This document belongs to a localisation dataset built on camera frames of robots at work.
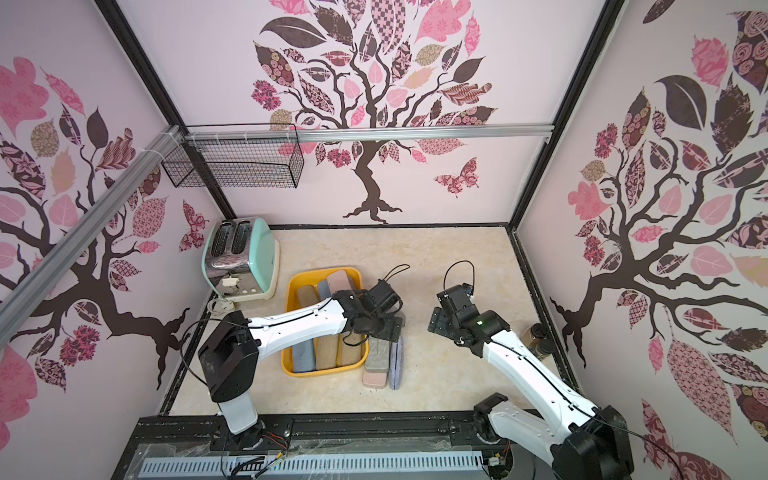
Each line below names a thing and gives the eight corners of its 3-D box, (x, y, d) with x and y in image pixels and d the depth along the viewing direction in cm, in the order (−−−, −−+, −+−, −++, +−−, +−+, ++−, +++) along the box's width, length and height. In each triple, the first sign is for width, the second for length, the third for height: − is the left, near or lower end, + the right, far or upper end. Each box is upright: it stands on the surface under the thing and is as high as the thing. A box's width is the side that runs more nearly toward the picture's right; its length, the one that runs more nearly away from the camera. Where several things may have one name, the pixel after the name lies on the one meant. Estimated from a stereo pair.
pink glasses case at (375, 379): (362, 388, 82) (361, 384, 79) (363, 373, 84) (362, 369, 82) (388, 388, 82) (388, 384, 79) (388, 373, 84) (388, 369, 82)
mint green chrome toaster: (224, 310, 98) (195, 277, 84) (232, 251, 115) (209, 216, 100) (280, 298, 101) (261, 265, 87) (280, 243, 118) (264, 207, 103)
